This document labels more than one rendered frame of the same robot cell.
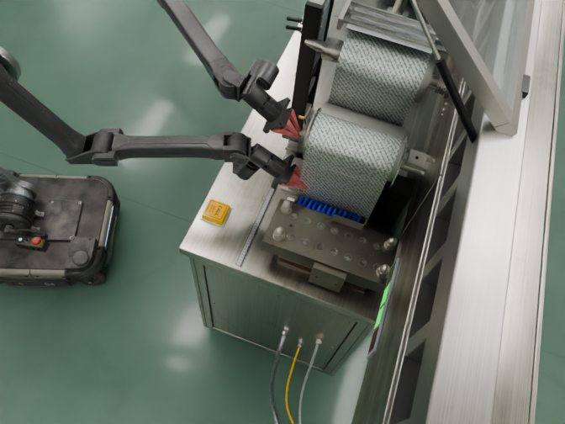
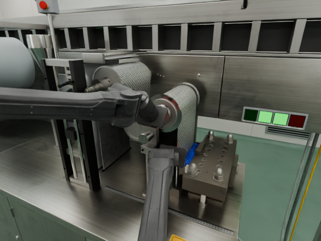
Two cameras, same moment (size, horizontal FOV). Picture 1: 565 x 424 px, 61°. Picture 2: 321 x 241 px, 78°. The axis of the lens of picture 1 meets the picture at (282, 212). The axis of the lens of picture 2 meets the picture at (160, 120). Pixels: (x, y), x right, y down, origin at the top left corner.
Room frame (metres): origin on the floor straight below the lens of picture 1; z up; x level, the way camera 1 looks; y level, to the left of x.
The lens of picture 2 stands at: (0.73, 0.63, 1.50)
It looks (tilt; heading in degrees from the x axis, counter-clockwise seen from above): 22 degrees down; 283
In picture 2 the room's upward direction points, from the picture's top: straight up
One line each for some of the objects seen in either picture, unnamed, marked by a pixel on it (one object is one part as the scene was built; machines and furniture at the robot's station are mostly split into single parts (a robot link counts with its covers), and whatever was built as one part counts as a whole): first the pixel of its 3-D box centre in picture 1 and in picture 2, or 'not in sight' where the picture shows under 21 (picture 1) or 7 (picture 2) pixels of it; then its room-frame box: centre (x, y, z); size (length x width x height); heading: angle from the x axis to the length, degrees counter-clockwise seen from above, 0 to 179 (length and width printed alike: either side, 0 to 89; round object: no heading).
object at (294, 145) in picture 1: (294, 161); (150, 162); (0.92, -0.01, 1.05); 0.06 x 0.05 x 0.31; 78
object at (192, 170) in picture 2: (287, 205); (192, 168); (0.75, -0.01, 1.05); 0.04 x 0.04 x 0.04
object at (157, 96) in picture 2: (312, 133); (162, 113); (0.88, -0.05, 1.25); 0.15 x 0.01 x 0.15; 168
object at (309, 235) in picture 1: (332, 246); (213, 160); (0.67, -0.17, 1.00); 0.40 x 0.16 x 0.06; 78
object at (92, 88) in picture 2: (314, 44); (91, 89); (1.14, -0.02, 1.34); 0.06 x 0.03 x 0.03; 78
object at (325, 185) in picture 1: (337, 191); (186, 137); (0.79, -0.15, 1.11); 0.23 x 0.01 x 0.18; 78
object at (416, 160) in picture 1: (418, 160); not in sight; (0.82, -0.34, 1.28); 0.06 x 0.05 x 0.02; 78
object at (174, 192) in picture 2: not in sight; (184, 173); (0.79, -0.15, 0.92); 0.28 x 0.04 x 0.04; 78
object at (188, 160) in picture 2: (330, 211); (190, 155); (0.77, -0.15, 1.03); 0.21 x 0.04 x 0.03; 78
